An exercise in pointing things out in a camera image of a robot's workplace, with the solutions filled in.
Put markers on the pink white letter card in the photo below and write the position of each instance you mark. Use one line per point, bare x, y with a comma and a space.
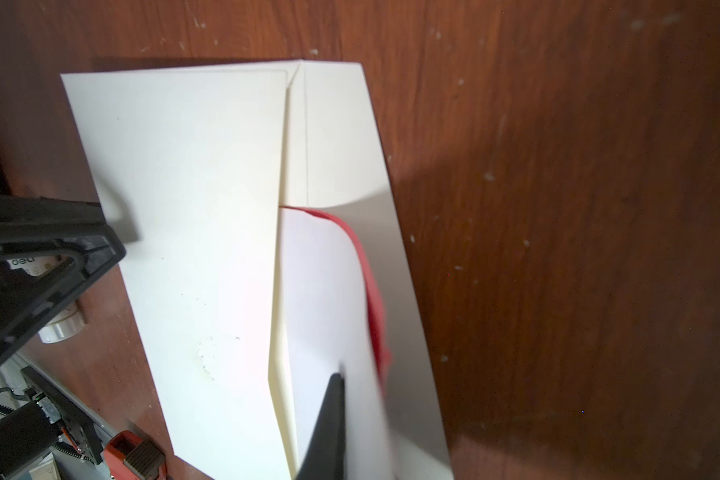
329, 306

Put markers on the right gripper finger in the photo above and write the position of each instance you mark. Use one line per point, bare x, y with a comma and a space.
326, 454

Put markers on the red pipe wrench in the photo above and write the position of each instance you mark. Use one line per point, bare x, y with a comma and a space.
131, 457

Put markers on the white glue stick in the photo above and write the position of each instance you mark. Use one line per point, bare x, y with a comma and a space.
69, 321

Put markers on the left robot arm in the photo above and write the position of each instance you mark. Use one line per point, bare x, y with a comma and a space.
51, 252

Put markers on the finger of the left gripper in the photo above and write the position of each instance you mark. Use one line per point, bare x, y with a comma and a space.
51, 251

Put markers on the cream envelope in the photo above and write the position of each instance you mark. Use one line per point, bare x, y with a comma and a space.
192, 167

